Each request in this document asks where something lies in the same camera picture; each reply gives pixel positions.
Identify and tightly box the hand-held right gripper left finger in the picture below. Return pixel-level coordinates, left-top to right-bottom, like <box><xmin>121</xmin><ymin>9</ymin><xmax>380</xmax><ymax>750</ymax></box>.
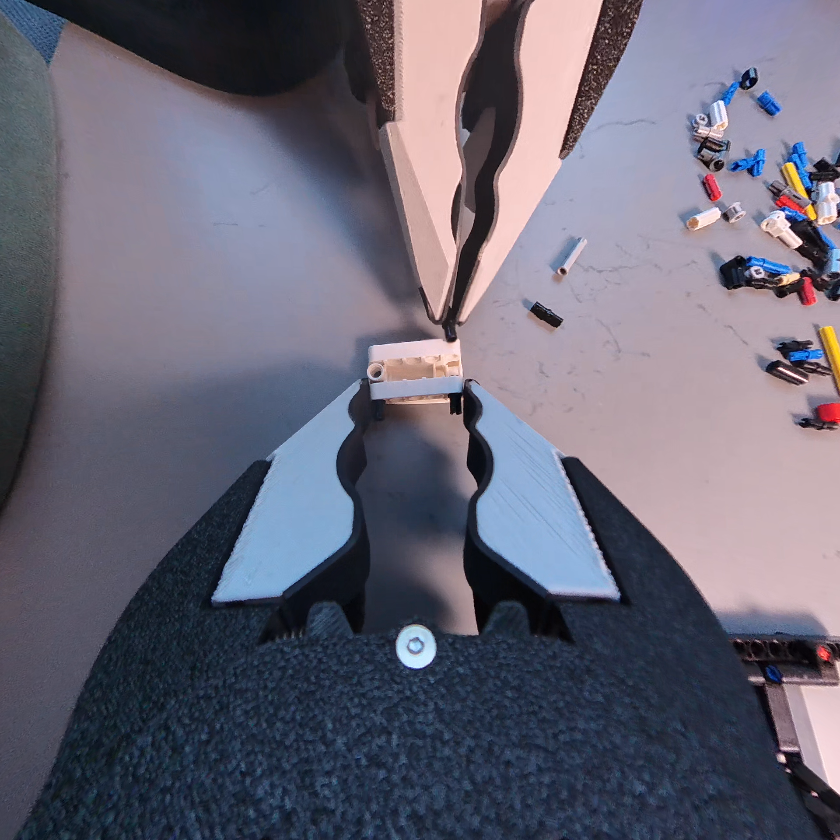
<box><xmin>211</xmin><ymin>379</ymin><xmax>368</xmax><ymax>605</ymax></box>

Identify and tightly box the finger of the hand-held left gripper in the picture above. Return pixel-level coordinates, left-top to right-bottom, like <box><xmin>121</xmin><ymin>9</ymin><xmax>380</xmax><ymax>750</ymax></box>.
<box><xmin>446</xmin><ymin>0</ymin><xmax>605</xmax><ymax>326</ymax></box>
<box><xmin>379</xmin><ymin>0</ymin><xmax>484</xmax><ymax>326</ymax></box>

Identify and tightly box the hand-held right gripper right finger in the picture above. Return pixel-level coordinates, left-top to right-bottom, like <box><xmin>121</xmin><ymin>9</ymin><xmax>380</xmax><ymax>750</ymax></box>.
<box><xmin>462</xmin><ymin>379</ymin><xmax>621</xmax><ymax>603</ymax></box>

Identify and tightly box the white curved toy panel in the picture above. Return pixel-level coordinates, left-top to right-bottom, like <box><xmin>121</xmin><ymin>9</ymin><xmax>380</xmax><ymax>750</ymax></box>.
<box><xmin>366</xmin><ymin>339</ymin><xmax>463</xmax><ymax>403</ymax></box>

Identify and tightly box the pile of small toy pieces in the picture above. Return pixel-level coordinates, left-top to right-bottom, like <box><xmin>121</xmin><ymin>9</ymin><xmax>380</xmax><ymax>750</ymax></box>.
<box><xmin>686</xmin><ymin>66</ymin><xmax>840</xmax><ymax>307</ymax></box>

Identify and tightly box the black white toy brick model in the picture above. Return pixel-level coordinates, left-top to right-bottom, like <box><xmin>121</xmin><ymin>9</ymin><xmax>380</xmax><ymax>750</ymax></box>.
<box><xmin>731</xmin><ymin>635</ymin><xmax>840</xmax><ymax>834</ymax></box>

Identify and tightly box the blue toy pin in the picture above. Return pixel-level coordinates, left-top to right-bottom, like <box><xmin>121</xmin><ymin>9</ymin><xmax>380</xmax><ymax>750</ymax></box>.
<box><xmin>777</xmin><ymin>340</ymin><xmax>831</xmax><ymax>376</ymax></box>

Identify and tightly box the yellow toy axle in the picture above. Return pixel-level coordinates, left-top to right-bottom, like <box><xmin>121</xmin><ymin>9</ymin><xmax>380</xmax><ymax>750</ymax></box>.
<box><xmin>819</xmin><ymin>325</ymin><xmax>840</xmax><ymax>395</ymax></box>

